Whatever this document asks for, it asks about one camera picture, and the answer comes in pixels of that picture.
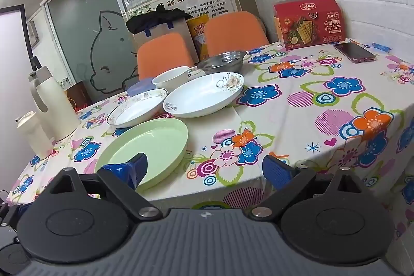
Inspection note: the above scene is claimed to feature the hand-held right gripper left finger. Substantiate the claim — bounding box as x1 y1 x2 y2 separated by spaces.
48 152 164 221

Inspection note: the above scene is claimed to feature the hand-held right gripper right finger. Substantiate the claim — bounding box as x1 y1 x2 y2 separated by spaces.
251 155 366 219

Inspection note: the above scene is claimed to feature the light green plate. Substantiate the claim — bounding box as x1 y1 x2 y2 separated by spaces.
95 119 189 192

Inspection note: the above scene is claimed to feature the white plate with patterned rim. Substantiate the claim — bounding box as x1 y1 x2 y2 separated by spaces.
107 88 169 129

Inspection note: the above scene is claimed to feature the translucent blue plastic bowl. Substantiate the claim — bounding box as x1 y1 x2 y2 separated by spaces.
126 77 156 96

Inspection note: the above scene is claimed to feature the white ceramic bowl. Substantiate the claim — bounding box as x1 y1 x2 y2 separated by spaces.
151 66 190 92

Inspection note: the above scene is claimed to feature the large white flower plate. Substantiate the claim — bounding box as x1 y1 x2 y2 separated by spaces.
162 72 245 118

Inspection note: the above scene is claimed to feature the stainless steel bowl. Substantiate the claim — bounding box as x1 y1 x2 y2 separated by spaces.
197 50 247 75

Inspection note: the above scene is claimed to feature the dark brown gift bag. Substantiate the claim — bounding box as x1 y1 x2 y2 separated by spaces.
65 81 93 109

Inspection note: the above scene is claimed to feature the cream thermos jug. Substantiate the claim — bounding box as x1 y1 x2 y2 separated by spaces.
28 66 80 141

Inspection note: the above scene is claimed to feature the small cream bottle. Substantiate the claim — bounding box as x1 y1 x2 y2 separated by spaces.
14 111 54 160

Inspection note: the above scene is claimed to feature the cat outline sticker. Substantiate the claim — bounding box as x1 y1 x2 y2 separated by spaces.
89 11 139 94

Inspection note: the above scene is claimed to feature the orange chair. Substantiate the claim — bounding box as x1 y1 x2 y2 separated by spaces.
204 11 270 57
137 33 195 81

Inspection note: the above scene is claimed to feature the smartphone in clear case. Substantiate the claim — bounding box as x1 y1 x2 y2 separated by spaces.
333 41 377 64

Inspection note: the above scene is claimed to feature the brown paper bag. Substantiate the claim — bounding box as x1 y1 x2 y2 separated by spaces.
131 17 195 53

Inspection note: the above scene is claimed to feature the yellow snack bag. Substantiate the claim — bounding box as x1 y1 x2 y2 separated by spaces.
191 15 211 61

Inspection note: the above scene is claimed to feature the red cracker box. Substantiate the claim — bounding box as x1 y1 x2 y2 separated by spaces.
273 0 347 51

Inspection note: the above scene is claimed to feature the black cloth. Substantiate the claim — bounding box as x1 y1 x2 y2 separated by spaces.
125 8 191 34

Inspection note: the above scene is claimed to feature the black framed board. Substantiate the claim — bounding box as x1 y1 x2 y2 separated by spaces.
0 4 33 71

